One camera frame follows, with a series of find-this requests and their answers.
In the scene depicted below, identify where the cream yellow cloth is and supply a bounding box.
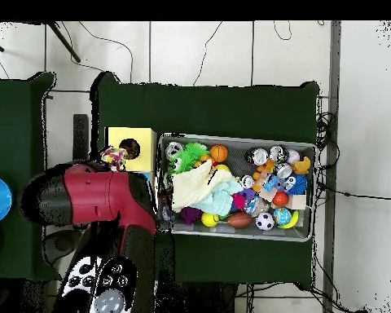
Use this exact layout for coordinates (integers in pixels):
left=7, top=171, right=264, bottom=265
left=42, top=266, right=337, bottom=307
left=170, top=159, right=237, bottom=213

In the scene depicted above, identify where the knotted polka dot cloth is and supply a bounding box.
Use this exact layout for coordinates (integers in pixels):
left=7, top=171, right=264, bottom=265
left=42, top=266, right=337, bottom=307
left=99, top=146, right=130, bottom=172

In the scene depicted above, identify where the silver mesh bin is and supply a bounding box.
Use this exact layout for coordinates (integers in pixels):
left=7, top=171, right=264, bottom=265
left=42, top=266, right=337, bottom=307
left=156, top=132, right=317, bottom=243

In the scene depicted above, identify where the wooden three-hole box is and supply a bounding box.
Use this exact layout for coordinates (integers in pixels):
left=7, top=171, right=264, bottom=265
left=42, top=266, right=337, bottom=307
left=103, top=126, right=158, bottom=183

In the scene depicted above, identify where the green spiky puffer toy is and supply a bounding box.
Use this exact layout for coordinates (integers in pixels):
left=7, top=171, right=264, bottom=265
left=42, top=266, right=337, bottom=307
left=166, top=142, right=210, bottom=174

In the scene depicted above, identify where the orange toy basketball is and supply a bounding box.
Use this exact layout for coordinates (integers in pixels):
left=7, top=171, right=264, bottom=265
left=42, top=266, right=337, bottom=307
left=209, top=143, right=229, bottom=163

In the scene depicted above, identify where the light blue cloth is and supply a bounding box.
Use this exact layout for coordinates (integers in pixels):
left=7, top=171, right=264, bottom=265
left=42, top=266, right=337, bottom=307
left=191, top=179, right=244, bottom=217

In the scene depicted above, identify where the yellow smiley ball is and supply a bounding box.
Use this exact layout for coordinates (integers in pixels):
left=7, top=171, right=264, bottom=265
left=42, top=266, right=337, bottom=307
left=200, top=212, right=220, bottom=228

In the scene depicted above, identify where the brown toy football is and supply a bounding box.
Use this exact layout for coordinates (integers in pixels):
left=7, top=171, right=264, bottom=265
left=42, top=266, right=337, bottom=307
left=226, top=212, right=253, bottom=229

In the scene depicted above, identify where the black white soccer ball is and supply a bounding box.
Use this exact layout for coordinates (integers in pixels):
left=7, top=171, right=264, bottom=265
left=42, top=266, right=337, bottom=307
left=254, top=212, right=275, bottom=231

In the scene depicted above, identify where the blue globe ball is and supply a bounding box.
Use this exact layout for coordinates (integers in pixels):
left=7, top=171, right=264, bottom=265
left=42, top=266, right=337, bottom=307
left=272, top=207, right=292, bottom=227

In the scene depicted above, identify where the large blue spiky puffer toy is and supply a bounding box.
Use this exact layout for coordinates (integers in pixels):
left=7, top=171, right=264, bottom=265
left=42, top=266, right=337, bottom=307
left=281, top=174, right=310, bottom=196

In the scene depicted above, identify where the black standing panel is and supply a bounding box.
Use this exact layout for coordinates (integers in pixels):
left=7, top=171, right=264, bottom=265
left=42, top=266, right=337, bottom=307
left=72, top=113, right=90, bottom=162

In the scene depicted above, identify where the grey round floor stand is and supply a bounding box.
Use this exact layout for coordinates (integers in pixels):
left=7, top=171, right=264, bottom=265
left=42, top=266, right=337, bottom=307
left=43, top=229, right=82, bottom=263

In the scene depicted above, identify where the long black tripod leg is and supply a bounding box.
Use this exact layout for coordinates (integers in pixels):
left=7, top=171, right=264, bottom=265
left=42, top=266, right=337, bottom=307
left=46, top=21, right=82, bottom=64

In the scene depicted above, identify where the dark green side tablecloth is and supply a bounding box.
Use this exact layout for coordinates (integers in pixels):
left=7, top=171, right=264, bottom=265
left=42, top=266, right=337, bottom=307
left=0, top=71, right=64, bottom=282

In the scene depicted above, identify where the thin black floor cable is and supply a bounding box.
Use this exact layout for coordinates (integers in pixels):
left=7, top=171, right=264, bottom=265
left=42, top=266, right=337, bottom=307
left=61, top=21, right=134, bottom=82
left=191, top=21, right=223, bottom=86

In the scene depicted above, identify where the black cable bundle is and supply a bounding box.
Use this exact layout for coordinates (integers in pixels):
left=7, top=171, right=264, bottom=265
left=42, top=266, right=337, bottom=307
left=314, top=112, right=340, bottom=170

